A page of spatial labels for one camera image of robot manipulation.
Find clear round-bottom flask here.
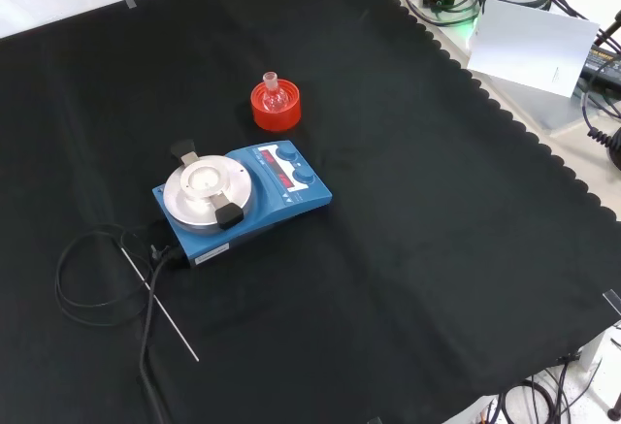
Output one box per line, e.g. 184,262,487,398
262,71,285,114

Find blue base heater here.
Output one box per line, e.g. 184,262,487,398
151,138,334,270

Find black bench cloth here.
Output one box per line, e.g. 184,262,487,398
0,0,621,424

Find thin metal probe rod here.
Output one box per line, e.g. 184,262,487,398
120,246,201,363

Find pale board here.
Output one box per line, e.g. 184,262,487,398
466,0,602,100

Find black power adapter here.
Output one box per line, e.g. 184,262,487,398
579,45,621,88

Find orange flask ring stand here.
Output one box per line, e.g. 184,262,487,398
249,80,303,133

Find thick black power cable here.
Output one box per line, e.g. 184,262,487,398
139,244,174,424

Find thin black probe cable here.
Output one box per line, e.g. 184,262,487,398
54,223,169,327

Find coiled black cable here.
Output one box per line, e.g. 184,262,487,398
580,79,621,173

